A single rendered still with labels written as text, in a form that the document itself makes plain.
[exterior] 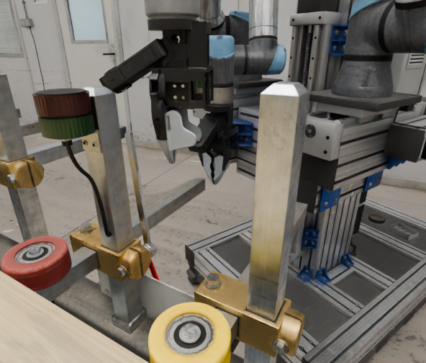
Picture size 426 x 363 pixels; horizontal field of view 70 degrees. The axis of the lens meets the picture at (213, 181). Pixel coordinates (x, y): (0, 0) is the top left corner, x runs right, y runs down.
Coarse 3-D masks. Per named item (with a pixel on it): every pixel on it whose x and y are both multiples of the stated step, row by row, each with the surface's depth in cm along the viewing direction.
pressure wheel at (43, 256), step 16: (32, 240) 43; (48, 240) 43; (64, 240) 44; (16, 256) 40; (32, 256) 40; (48, 256) 40; (64, 256) 41; (16, 272) 37; (32, 272) 38; (48, 272) 39; (64, 272) 41; (32, 288) 38
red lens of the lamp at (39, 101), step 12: (36, 96) 33; (48, 96) 33; (60, 96) 33; (72, 96) 33; (84, 96) 35; (36, 108) 34; (48, 108) 33; (60, 108) 33; (72, 108) 34; (84, 108) 35
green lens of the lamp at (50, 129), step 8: (40, 120) 34; (48, 120) 34; (56, 120) 34; (64, 120) 34; (72, 120) 34; (80, 120) 35; (88, 120) 36; (40, 128) 35; (48, 128) 34; (56, 128) 34; (64, 128) 34; (72, 128) 34; (80, 128) 35; (88, 128) 36; (48, 136) 35; (56, 136) 34; (64, 136) 34; (72, 136) 35; (80, 136) 35
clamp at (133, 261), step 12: (96, 228) 53; (72, 240) 51; (84, 240) 50; (96, 240) 50; (96, 252) 48; (108, 252) 47; (120, 252) 47; (132, 252) 47; (144, 252) 48; (108, 264) 48; (120, 264) 46; (132, 264) 46; (144, 264) 48; (120, 276) 46; (132, 276) 46
